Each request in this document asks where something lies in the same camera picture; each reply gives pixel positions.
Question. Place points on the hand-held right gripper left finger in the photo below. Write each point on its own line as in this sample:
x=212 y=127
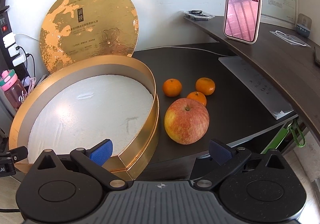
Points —
x=101 y=152

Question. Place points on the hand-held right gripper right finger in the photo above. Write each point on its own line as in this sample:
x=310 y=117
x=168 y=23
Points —
x=220 y=153

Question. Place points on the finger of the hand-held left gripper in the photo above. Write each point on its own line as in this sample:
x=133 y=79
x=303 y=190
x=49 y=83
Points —
x=18 y=154

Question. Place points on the red yellow apple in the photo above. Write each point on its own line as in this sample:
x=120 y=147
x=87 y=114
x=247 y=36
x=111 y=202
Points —
x=186 y=122

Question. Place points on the round gold box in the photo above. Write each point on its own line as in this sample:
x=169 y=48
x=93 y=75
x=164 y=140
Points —
x=147 y=126

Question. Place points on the small orange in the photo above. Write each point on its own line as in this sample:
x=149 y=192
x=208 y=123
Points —
x=205 y=86
x=172 y=87
x=198 y=97

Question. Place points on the round gold box lid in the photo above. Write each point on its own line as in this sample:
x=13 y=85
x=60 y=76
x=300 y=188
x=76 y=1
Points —
x=87 y=26

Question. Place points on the dark desktop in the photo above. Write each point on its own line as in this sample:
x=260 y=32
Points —
x=225 y=118

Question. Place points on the pink water bottle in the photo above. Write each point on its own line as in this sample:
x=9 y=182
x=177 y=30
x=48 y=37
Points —
x=13 y=91

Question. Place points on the white paper stack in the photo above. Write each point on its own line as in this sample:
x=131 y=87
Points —
x=255 y=86

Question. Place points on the green carabiner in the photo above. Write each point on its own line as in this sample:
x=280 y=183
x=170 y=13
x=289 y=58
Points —
x=298 y=136

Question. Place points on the white charger plain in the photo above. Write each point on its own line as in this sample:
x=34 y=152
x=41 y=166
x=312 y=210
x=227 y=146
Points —
x=20 y=60

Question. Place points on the white charger with round logo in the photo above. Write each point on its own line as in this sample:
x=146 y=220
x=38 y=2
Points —
x=13 y=51

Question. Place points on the dark wooden raised shelf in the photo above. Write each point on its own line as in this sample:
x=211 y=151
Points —
x=275 y=63

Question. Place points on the black power strip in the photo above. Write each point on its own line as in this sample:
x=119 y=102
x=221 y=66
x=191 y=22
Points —
x=3 y=21

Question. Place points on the clear plastic tray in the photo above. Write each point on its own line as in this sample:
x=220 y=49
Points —
x=200 y=16

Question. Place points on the black glasses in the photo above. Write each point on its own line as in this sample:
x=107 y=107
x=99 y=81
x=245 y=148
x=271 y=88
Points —
x=195 y=12

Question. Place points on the smartphone in white case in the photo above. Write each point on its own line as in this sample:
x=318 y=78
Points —
x=242 y=8

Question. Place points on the small grey blue device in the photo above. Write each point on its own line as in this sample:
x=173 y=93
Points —
x=304 y=26

